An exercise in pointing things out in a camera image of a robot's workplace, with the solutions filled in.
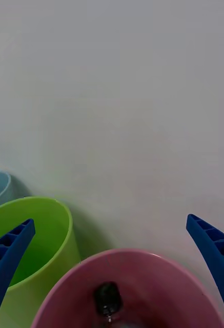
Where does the green plastic bin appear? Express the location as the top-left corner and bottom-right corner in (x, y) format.
(0, 196), (81, 328)

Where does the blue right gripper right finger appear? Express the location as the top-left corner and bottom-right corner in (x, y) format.
(186, 214), (224, 328)

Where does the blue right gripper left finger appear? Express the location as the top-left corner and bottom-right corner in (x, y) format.
(0, 218), (36, 328)

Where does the pink plastic bin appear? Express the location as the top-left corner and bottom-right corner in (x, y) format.
(31, 248), (224, 328)

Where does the small dark plastic bottle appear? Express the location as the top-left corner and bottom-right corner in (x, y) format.
(93, 281), (124, 322)

